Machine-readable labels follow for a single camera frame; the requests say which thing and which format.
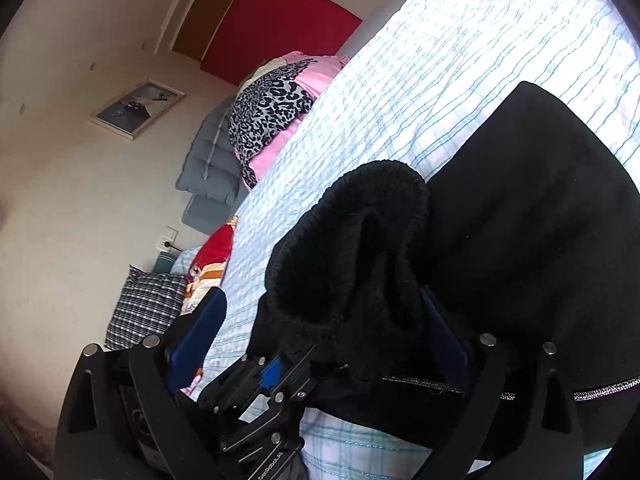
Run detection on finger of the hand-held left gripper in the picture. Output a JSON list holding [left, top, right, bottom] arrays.
[[220, 346, 322, 457], [197, 355, 284, 414]]

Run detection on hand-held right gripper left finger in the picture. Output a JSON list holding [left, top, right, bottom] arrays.
[[54, 287, 228, 480]]

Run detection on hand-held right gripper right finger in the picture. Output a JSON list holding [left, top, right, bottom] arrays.
[[407, 287, 585, 480]]

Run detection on black pants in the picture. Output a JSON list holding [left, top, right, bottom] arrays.
[[247, 80, 640, 466]]

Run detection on checked pillow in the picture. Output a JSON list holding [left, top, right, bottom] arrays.
[[104, 264, 189, 351]]

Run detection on red printed cloth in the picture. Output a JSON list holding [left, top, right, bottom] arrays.
[[179, 214, 241, 396]]

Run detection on pink cloth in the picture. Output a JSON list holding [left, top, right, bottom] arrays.
[[240, 50, 351, 189]]

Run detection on leopard print pillow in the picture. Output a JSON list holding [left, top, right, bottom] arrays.
[[227, 58, 316, 189]]

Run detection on plaid bed sheet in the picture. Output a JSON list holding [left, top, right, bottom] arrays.
[[180, 0, 640, 480]]

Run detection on cream cloth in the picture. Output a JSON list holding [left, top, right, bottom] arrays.
[[240, 58, 289, 92]]

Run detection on framed wall photo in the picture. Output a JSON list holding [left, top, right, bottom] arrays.
[[90, 79, 186, 142]]

